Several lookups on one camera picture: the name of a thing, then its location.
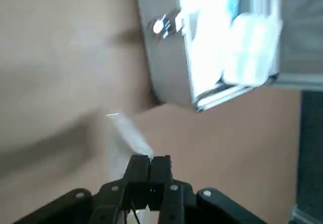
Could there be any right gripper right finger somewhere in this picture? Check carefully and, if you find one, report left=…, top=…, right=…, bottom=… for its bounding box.
left=149, top=155, right=268, bottom=224

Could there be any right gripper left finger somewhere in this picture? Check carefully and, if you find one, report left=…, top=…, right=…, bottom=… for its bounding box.
left=15, top=155, right=151, bottom=224

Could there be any clear packed white bandage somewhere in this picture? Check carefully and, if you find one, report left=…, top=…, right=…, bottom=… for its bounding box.
left=104, top=110, right=155, bottom=182

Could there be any silver aluminium medical case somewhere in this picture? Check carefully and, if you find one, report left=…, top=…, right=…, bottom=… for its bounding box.
left=135, top=0, right=323, bottom=113

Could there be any translucent white pill box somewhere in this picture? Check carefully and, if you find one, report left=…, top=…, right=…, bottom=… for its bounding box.
left=219, top=12, right=283, bottom=86

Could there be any blue white mask packet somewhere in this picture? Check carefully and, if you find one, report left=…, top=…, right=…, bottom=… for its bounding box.
left=176, top=0, right=243, bottom=96

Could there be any thin black gripper wire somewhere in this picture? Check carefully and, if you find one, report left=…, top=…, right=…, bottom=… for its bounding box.
left=130, top=203, right=141, bottom=224

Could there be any metal table edge rail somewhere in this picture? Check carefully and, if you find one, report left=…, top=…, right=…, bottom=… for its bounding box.
left=290, top=203, right=323, bottom=224

